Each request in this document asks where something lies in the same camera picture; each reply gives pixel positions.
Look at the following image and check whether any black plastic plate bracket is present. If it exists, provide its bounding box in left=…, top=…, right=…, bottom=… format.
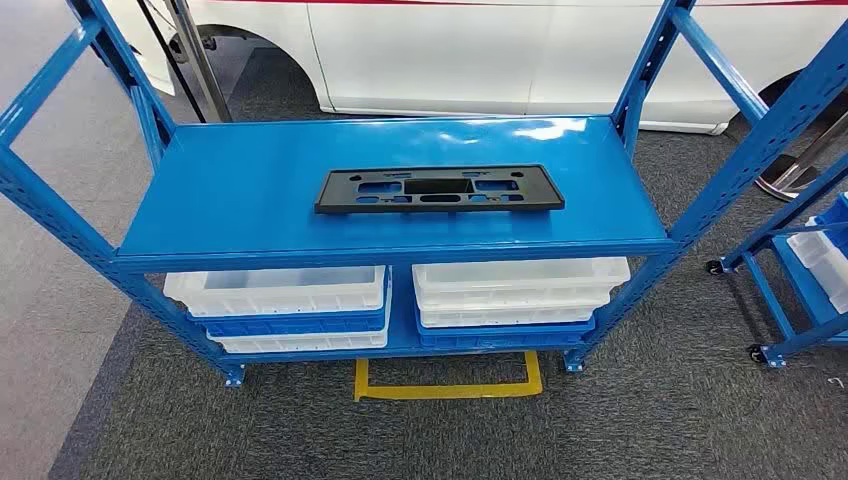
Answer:
left=313, top=164, right=566, bottom=215

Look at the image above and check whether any blue metal shelf rack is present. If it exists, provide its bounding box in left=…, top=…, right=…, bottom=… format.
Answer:
left=0, top=0, right=848, bottom=389

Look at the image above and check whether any blue wheeled shelf cart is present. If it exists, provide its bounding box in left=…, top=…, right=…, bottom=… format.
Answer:
left=705, top=155, right=848, bottom=370

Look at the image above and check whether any yellow floor tape square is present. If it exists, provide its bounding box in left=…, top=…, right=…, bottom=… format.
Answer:
left=352, top=351, right=545, bottom=403

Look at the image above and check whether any white car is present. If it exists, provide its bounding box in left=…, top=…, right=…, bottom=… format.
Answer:
left=105, top=0, right=848, bottom=136

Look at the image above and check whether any black stanchion post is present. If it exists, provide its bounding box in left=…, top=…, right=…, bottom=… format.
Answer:
left=135, top=0, right=208, bottom=125

